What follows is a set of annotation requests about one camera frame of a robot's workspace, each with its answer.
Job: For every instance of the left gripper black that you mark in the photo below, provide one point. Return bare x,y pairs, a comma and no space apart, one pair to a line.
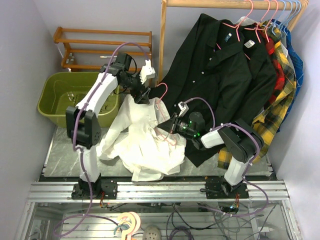
142,98

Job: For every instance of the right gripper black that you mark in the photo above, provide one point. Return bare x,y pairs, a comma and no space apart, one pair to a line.
170,125

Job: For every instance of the pink wire hanger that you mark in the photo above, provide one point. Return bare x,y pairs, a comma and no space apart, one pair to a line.
158,105

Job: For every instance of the white shirt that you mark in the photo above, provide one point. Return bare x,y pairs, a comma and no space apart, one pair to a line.
135,138

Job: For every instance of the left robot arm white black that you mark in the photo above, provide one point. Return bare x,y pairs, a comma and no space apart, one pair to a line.
82,125

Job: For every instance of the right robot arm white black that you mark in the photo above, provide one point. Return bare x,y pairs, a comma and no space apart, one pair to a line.
238,137

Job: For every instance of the black shirt front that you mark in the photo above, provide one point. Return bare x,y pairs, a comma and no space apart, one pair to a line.
211,68

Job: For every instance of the black shirt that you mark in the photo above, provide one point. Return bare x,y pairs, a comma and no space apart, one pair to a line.
263,76
211,68

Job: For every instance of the yellow plaid shirt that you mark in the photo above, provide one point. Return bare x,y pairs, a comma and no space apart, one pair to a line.
268,122

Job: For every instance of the black shirt behind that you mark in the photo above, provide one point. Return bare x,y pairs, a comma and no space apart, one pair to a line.
263,76

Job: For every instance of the pink hanger of black shirt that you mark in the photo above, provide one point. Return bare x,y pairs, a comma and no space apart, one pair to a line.
236,27

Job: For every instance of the red plaid shirt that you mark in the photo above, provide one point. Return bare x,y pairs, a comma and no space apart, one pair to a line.
280,76

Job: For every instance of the blue shirt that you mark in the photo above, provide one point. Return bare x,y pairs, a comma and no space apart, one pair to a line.
292,66

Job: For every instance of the blue hanger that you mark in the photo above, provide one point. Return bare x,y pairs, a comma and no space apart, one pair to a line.
296,7
287,11
277,24

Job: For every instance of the green plastic laundry basket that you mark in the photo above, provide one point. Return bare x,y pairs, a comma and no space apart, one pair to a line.
64,89

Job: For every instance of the peach plastic hangers pile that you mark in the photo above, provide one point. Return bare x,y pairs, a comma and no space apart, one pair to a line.
131,222

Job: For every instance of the wooden shoe rack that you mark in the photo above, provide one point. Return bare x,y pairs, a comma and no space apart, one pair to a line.
83,47

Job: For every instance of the grey perforated shoe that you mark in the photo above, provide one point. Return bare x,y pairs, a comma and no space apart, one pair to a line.
152,232

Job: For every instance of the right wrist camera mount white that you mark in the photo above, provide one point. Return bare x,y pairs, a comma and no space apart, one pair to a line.
183,109

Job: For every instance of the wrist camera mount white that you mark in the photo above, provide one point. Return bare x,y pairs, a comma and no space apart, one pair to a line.
147,72
183,109

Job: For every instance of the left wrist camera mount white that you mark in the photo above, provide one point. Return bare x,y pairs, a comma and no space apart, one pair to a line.
147,72

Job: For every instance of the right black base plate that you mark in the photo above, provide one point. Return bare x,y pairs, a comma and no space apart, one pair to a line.
222,190

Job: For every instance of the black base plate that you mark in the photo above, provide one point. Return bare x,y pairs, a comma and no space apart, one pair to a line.
102,189
222,190

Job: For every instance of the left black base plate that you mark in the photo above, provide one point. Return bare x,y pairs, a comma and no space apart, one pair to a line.
102,189

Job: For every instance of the aluminium rail base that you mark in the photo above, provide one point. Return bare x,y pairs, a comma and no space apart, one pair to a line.
181,190

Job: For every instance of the wooden clothes rack frame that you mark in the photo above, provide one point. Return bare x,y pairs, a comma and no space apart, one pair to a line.
215,4

